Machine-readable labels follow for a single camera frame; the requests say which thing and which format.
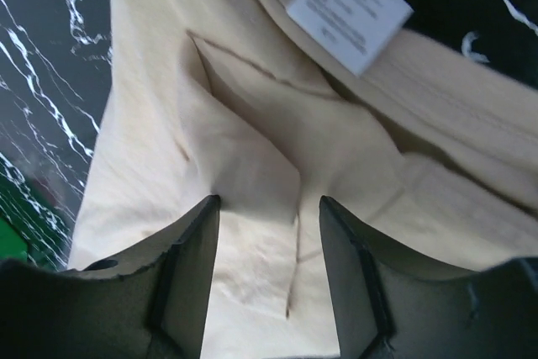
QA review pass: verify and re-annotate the beige t-shirt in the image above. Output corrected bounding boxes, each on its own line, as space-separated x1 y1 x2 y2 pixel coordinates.
69 0 537 358

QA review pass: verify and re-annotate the green plastic bin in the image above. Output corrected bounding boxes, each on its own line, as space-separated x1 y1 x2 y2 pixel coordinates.
0 217 29 263

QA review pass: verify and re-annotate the white garment care label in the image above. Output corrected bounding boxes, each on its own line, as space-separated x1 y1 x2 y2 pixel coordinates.
286 0 413 76

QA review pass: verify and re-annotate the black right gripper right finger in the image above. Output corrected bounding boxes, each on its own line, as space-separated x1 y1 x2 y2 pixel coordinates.
319 196 471 358

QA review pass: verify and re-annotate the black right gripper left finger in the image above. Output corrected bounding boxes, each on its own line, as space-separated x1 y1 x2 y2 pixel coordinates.
82 195 221 358

